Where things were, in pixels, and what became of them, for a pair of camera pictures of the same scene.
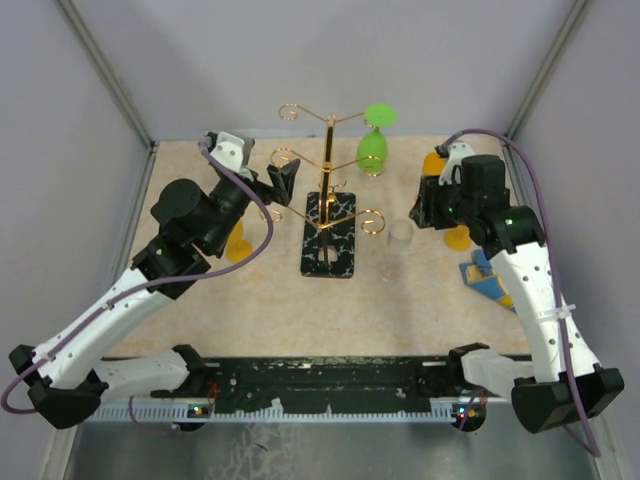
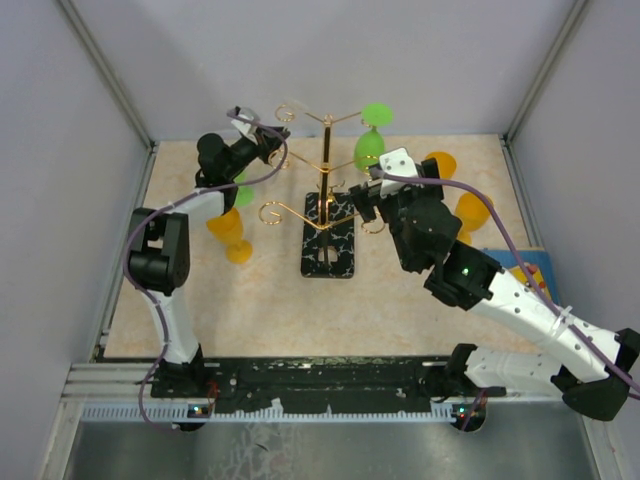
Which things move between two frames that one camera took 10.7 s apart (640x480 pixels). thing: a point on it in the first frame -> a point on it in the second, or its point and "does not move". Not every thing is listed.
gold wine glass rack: (329, 226) does not move
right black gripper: (424, 212) -> (366, 198)
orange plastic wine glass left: (237, 248) does not move
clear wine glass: (400, 233) -> (284, 111)
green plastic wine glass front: (372, 148) does not move
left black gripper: (282, 180) -> (268, 141)
